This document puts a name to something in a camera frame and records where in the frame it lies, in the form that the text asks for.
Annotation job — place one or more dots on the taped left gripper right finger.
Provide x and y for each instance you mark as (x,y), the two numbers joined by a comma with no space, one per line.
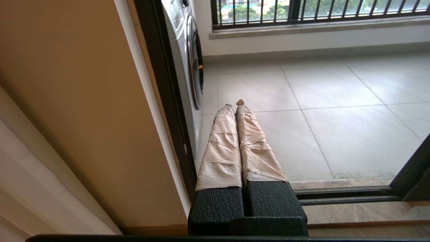
(258,154)

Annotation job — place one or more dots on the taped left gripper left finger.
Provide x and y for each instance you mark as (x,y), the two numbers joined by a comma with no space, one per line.
(221,151)

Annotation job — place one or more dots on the dark-framed glass sliding door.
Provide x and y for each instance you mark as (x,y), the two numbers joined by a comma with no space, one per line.
(415,174)

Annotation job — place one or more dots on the white front-load washing machine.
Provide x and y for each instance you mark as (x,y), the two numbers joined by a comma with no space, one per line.
(179,67)

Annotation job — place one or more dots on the stone window sill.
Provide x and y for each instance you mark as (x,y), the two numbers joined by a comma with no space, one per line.
(302,29)

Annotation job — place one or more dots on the black metal balcony railing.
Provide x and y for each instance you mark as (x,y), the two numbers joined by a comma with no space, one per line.
(294,8)

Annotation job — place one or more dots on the beige curtain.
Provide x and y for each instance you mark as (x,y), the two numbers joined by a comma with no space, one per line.
(33,188)

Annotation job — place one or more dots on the dark outer door frame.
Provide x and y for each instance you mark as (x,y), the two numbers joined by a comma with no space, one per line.
(176,117)

